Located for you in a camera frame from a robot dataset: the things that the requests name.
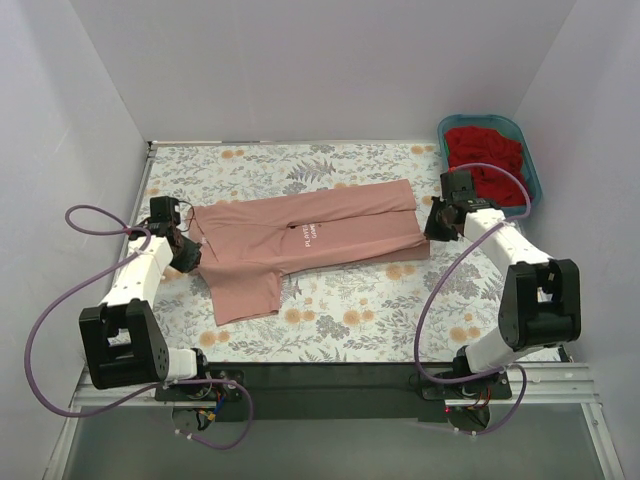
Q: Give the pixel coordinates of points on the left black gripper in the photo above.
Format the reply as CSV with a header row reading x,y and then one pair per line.
x,y
186,255

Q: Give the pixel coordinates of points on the teal plastic basket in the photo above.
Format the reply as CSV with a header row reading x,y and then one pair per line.
x,y
495,147

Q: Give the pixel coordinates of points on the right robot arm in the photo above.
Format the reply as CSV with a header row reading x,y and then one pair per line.
x,y
540,304

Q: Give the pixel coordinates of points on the aluminium frame rail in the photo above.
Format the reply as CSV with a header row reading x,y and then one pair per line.
x,y
552,427

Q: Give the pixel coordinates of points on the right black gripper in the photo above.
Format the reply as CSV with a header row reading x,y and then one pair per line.
x,y
438,223

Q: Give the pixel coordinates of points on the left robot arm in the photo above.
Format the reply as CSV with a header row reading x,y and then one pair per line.
x,y
123,343

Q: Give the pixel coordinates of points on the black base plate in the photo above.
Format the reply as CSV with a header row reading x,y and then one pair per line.
x,y
331,391

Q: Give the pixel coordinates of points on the pink t shirt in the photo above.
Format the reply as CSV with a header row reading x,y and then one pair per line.
x,y
247,248

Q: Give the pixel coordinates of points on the floral table cloth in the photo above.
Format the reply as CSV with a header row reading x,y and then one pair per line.
x,y
360,312

